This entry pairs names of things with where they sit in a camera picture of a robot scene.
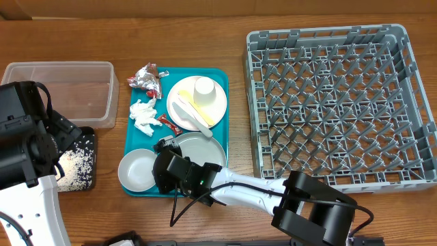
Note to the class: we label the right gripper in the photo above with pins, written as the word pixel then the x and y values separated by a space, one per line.
pixel 160 182

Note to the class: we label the small grey bowl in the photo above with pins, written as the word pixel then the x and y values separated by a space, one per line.
pixel 135 170

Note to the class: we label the grey round plate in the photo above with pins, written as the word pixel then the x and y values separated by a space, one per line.
pixel 201 149

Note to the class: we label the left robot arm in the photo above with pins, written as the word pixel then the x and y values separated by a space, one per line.
pixel 33 137

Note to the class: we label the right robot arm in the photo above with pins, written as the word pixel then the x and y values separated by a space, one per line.
pixel 301 206

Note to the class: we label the grey dishwasher rack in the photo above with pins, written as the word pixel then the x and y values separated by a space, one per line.
pixel 345 105

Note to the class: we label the teal plastic tray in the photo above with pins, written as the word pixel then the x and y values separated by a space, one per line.
pixel 135 139

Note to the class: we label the red ketchup packet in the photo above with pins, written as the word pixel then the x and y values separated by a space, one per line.
pixel 163 119

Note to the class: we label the white plastic knife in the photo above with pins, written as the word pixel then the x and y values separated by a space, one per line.
pixel 184 115

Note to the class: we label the crumpled white napkin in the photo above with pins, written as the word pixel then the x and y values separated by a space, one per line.
pixel 143 113

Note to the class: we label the white plate with cutlery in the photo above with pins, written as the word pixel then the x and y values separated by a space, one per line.
pixel 216 110

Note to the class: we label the yellow plastic spoon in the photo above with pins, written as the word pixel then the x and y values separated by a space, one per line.
pixel 189 98

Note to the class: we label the white paper cup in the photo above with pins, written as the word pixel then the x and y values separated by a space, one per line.
pixel 204 91

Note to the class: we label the white rice pile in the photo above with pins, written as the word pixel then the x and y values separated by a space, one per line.
pixel 76 167

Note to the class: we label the crumpled foil wrapper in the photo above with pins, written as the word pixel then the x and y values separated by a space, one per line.
pixel 148 79

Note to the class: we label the black tray bin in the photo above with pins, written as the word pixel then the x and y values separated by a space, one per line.
pixel 80 160

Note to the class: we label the clear plastic bin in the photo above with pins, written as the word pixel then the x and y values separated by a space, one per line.
pixel 85 92

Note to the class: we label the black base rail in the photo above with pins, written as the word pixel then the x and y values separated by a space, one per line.
pixel 132 238

